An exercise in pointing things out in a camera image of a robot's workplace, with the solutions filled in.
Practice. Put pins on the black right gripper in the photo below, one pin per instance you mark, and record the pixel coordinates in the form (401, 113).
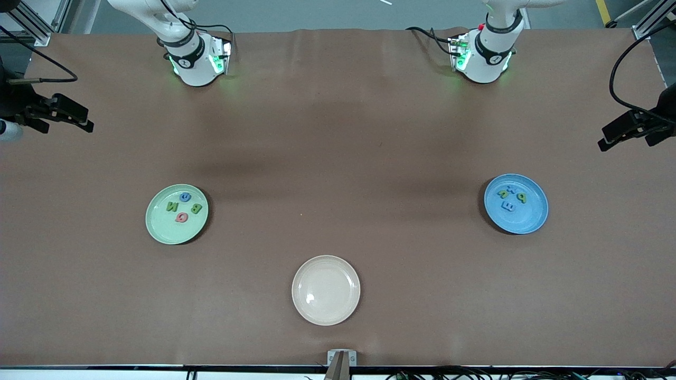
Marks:
(16, 102)

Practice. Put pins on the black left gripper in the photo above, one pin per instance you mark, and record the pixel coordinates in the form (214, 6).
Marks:
(663, 112)

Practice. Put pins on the green lowercase letter b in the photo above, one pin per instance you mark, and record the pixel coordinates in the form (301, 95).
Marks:
(522, 197)

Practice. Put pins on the green capital letter N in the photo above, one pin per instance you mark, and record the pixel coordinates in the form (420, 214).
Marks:
(172, 206)

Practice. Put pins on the blue lowercase letter m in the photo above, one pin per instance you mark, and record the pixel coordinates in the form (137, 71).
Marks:
(507, 206)

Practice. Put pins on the pink capital letter Q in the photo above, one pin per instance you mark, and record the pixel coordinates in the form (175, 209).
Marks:
(181, 217)

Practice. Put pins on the green capital letter B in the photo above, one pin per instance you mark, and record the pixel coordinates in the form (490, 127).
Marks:
(196, 208)

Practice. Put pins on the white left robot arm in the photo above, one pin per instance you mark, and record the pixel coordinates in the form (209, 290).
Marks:
(486, 58)

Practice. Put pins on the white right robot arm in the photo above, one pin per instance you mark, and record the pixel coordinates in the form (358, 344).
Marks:
(190, 58)

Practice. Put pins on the yellow pole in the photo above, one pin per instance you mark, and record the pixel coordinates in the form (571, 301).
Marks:
(607, 13)

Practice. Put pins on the blue plate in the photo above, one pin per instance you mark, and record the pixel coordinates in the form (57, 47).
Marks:
(520, 219)

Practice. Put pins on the green plate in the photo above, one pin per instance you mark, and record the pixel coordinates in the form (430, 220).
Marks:
(169, 229)

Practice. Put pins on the brown table cover mat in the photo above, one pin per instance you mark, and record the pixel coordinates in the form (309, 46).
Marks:
(317, 158)

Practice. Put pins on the beige plate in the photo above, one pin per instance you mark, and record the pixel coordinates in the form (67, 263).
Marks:
(326, 290)

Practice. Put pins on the aluminium frame post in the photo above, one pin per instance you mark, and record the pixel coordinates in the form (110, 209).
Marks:
(645, 34)
(33, 24)

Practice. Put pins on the metal bracket plate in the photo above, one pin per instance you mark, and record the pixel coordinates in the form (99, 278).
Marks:
(331, 354)

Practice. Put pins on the brown camera post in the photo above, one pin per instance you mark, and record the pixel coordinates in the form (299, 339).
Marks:
(338, 372)

